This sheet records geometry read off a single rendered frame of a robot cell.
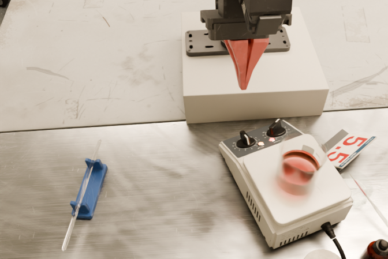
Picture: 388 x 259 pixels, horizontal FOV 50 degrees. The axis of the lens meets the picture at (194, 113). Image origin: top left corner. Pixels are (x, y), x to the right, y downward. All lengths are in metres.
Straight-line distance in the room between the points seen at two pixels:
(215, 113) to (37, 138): 0.34
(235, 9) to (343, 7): 0.60
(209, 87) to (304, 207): 0.27
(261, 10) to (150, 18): 0.62
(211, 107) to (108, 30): 0.37
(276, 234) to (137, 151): 0.30
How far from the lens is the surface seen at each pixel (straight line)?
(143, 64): 0.90
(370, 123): 0.82
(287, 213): 0.59
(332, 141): 0.77
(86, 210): 0.70
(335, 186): 0.63
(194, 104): 0.73
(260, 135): 0.71
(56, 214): 0.73
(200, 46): 0.80
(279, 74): 0.76
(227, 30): 0.49
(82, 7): 1.09
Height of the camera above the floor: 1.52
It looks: 51 degrees down
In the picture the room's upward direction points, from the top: 5 degrees counter-clockwise
